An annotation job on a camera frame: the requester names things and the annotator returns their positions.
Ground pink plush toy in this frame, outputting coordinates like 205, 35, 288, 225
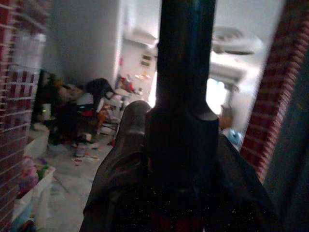
22, 156, 40, 190

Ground white cylinder appliance green light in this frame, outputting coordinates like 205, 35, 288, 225
42, 103, 52, 120

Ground light blue round object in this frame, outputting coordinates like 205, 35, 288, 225
226, 130, 243, 148

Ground black bag on chair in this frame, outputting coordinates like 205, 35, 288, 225
86, 77, 114, 103

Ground white ceiling fan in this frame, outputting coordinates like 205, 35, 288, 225
211, 26, 264, 56

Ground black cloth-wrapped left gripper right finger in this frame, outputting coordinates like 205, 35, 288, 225
205, 134, 283, 232

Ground black broom handle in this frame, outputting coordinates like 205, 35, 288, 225
144, 0, 221, 194

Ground white plastic storage bin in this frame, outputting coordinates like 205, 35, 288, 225
12, 166, 56, 230

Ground white low box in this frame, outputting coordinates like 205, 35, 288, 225
23, 130, 50, 158

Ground coloured paper sheet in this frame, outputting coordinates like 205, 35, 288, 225
71, 155, 100, 166

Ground white wall air conditioner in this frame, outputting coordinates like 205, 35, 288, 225
131, 28, 158, 46

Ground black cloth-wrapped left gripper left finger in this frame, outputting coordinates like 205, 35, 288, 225
79, 100, 155, 232

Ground small jar with dark lid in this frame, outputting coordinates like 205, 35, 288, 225
75, 142, 88, 157

